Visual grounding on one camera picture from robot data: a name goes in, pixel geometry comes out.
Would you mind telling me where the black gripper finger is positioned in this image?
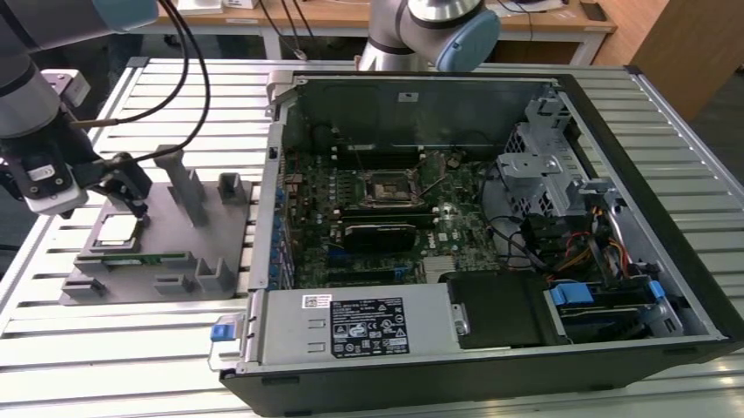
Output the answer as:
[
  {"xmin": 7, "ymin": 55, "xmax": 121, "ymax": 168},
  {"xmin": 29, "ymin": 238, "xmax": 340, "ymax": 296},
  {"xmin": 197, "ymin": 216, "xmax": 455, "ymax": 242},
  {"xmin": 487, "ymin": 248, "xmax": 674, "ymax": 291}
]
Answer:
[
  {"xmin": 94, "ymin": 181, "xmax": 134, "ymax": 210},
  {"xmin": 113, "ymin": 152, "xmax": 153, "ymax": 219}
]

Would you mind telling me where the silver CPU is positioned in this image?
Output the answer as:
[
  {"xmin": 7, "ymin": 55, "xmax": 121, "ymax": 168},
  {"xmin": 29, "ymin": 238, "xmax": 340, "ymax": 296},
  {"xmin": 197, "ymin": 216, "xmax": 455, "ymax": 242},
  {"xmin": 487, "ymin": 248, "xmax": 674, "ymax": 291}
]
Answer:
[{"xmin": 94, "ymin": 215, "xmax": 141, "ymax": 247}]

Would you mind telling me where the thin wire locking lever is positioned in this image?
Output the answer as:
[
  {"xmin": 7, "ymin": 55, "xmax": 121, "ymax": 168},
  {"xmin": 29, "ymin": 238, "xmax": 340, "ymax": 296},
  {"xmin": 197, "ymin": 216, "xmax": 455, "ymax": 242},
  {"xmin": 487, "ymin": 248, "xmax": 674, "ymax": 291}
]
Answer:
[{"xmin": 345, "ymin": 134, "xmax": 371, "ymax": 174}]

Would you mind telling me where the metal socket cover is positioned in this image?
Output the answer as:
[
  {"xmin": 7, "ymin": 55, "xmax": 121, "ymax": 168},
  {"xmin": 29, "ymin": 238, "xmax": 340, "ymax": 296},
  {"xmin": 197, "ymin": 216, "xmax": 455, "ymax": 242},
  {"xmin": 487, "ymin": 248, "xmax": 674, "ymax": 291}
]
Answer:
[{"xmin": 413, "ymin": 150, "xmax": 453, "ymax": 196}]

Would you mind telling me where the CPU socket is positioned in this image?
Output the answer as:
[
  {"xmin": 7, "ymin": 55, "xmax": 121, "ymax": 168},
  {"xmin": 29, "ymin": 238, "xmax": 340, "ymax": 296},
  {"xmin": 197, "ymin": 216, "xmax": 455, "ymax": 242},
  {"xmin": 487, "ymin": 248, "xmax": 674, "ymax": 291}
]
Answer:
[{"xmin": 361, "ymin": 170, "xmax": 424, "ymax": 206}]

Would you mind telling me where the green RAM stick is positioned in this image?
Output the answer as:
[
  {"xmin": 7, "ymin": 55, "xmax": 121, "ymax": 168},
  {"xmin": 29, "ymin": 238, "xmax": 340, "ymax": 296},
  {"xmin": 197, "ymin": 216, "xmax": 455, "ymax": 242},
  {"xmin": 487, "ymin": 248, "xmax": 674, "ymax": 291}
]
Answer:
[{"xmin": 99, "ymin": 253, "xmax": 189, "ymax": 267}]

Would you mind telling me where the grey parts rack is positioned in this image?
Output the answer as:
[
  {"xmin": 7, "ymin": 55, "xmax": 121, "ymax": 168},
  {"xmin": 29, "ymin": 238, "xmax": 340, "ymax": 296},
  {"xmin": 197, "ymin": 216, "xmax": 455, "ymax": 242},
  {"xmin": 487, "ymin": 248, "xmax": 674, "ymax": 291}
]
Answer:
[{"xmin": 58, "ymin": 143, "xmax": 256, "ymax": 307}]

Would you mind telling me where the silver power supply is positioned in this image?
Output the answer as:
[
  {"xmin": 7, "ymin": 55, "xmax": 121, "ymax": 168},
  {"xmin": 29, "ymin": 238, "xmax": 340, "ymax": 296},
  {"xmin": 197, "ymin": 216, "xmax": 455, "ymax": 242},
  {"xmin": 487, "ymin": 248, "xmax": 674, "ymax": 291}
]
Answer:
[{"xmin": 248, "ymin": 285, "xmax": 463, "ymax": 366}]

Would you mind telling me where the large white box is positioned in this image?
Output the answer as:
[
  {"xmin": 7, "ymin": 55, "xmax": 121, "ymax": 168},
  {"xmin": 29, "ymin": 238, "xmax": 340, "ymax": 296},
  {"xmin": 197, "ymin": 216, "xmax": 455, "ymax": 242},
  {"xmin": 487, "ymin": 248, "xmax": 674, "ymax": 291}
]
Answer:
[{"xmin": 177, "ymin": 0, "xmax": 226, "ymax": 17}]

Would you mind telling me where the black graphics card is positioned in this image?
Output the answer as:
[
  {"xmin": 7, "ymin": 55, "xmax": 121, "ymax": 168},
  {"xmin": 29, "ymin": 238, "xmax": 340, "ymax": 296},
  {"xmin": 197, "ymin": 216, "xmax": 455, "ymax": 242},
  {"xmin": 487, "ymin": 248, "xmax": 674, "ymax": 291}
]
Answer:
[{"xmin": 341, "ymin": 221, "xmax": 419, "ymax": 254}]

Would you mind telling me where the black expansion slot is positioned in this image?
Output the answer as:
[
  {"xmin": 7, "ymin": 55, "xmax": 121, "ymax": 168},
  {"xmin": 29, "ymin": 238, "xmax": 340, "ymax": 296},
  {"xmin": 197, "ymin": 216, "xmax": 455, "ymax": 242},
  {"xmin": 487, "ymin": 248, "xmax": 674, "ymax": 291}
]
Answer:
[{"xmin": 324, "ymin": 268, "xmax": 408, "ymax": 283}]

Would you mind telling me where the silver chipset heat sink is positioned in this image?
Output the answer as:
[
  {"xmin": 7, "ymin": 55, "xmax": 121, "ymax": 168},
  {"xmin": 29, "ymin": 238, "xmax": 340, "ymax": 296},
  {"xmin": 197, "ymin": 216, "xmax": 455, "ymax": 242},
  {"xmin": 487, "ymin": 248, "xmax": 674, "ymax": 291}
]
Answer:
[{"xmin": 423, "ymin": 255, "xmax": 463, "ymax": 282}]

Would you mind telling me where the green motherboard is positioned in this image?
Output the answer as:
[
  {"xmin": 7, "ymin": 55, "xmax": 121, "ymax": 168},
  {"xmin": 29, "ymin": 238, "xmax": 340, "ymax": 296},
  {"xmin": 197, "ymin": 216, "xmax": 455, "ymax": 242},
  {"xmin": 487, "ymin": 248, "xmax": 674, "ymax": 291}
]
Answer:
[{"xmin": 278, "ymin": 145, "xmax": 503, "ymax": 291}]

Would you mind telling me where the black PC case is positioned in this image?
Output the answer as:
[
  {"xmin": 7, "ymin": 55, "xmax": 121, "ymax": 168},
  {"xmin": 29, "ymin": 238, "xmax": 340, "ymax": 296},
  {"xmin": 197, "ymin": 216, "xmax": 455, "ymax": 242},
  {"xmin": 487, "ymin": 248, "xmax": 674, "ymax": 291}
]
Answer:
[{"xmin": 220, "ymin": 69, "xmax": 744, "ymax": 418}]

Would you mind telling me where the metal drive cage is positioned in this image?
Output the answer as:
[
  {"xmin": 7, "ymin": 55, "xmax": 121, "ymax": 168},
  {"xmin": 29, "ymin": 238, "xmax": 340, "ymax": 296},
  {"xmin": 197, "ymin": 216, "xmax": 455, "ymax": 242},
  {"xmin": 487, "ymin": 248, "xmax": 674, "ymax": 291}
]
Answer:
[{"xmin": 493, "ymin": 98, "xmax": 590, "ymax": 219}]

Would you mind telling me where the black plastic shroud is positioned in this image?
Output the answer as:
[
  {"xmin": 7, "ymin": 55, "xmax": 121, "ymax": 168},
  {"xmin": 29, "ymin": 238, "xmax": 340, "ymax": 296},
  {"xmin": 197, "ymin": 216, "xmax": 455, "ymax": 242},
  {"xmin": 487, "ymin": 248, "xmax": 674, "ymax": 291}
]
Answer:
[{"xmin": 444, "ymin": 269, "xmax": 570, "ymax": 350}]

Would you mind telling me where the blue disk carrier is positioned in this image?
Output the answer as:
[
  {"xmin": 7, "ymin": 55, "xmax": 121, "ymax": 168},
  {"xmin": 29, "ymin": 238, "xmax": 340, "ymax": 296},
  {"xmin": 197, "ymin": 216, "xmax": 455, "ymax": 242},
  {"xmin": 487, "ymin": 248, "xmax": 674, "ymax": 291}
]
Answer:
[{"xmin": 546, "ymin": 278, "xmax": 668, "ymax": 345}]

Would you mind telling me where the silver metal support bar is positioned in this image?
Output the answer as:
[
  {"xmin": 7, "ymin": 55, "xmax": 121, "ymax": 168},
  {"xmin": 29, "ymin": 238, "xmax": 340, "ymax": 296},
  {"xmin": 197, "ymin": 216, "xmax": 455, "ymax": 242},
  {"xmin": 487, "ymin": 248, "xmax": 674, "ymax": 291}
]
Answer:
[{"xmin": 572, "ymin": 178, "xmax": 659, "ymax": 280}]

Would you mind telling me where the wooden cabinet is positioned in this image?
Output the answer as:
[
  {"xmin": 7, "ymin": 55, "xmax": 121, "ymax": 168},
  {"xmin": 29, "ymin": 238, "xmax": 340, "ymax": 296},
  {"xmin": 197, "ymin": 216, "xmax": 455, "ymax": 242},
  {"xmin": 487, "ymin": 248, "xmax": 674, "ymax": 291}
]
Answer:
[{"xmin": 592, "ymin": 0, "xmax": 744, "ymax": 122}]

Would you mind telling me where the grey camera box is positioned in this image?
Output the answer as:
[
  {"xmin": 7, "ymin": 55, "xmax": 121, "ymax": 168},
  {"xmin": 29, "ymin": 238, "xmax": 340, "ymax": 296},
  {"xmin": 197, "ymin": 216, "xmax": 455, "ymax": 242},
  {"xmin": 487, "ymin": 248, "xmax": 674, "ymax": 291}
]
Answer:
[{"xmin": 41, "ymin": 69, "xmax": 93, "ymax": 106}]

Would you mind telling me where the coloured power wire bundle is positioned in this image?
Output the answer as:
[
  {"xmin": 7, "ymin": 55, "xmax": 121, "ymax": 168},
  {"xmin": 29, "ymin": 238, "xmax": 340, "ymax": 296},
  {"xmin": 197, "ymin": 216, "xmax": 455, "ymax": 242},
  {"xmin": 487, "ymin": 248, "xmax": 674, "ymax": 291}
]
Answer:
[{"xmin": 546, "ymin": 206, "xmax": 635, "ymax": 282}]

